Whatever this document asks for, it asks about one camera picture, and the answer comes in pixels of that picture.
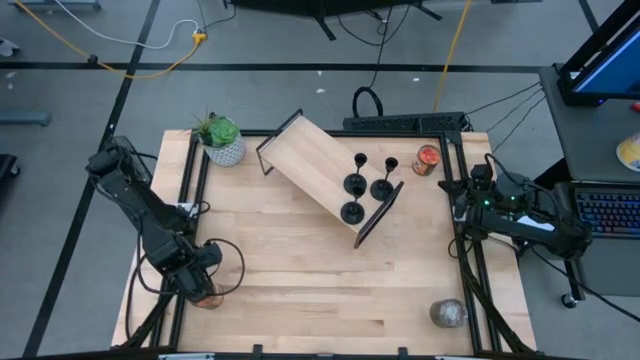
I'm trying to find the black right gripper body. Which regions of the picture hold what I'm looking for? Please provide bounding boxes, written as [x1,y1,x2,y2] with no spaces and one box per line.
[453,165,496,221]

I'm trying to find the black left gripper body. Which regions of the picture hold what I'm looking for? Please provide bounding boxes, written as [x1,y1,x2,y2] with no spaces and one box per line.
[173,269,216,304]

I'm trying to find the orange candle glass jar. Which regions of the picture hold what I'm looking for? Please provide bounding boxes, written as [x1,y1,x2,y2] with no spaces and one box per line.
[411,143,443,177]
[192,287,225,311]

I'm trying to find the grey candle glass jar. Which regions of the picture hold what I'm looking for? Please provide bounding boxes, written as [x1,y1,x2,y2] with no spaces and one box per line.
[429,298,470,330]

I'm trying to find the white paper sheet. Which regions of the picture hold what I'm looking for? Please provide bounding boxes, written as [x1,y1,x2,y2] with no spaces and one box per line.
[517,214,556,232]

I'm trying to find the black power strip bar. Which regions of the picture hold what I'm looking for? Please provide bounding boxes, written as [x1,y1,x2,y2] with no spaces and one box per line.
[342,111,474,135]

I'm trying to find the grey side desk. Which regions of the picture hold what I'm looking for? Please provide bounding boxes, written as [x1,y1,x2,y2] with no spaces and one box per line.
[538,64,640,184]

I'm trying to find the laptop with backlit keyboard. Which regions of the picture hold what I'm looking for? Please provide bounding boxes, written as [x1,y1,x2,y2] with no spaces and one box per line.
[552,180,640,296]

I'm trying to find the black power supply box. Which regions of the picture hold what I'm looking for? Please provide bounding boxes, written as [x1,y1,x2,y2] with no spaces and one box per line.
[112,135,154,181]

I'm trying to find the green succulent in patterned pot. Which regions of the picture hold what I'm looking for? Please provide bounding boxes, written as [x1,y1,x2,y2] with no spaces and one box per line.
[189,107,247,169]

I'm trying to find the yellow white plate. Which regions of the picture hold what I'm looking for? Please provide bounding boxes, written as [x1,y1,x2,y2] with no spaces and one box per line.
[616,132,640,173]

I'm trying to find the black computer monitor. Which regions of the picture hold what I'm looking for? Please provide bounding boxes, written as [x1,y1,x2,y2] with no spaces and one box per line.
[557,0,640,107]

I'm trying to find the black floor stand legs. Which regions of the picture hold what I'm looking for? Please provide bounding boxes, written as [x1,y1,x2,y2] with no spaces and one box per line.
[224,0,444,41]

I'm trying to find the black floor object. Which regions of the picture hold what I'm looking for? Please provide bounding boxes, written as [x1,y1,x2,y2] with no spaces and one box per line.
[0,153,22,180]

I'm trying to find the grey flat floor bar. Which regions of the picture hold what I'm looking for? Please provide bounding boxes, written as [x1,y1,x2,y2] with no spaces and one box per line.
[0,112,53,127]

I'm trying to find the black table extrusion frame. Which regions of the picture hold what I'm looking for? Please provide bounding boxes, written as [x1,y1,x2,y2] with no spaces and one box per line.
[119,128,539,360]

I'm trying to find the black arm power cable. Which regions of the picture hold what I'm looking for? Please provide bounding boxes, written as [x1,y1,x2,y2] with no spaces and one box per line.
[124,239,169,341]

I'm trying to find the thin black cable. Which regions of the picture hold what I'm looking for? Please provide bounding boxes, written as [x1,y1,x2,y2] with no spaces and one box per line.
[487,89,546,134]
[467,82,544,116]
[492,97,547,154]

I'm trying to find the yellow extension cable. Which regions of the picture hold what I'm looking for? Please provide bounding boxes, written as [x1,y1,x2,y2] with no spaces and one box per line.
[12,0,207,80]
[432,0,474,114]

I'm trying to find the coiled black cable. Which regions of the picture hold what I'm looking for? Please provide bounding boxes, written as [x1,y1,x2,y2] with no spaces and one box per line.
[351,0,396,120]

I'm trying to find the wooden shelf riser black frame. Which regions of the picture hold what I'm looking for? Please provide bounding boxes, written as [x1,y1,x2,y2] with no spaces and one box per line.
[255,108,405,250]

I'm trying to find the long black floor cable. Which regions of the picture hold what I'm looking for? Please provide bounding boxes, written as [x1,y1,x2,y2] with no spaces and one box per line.
[529,249,640,324]

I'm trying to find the white power cable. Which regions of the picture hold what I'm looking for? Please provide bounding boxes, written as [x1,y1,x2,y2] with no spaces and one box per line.
[52,0,200,50]

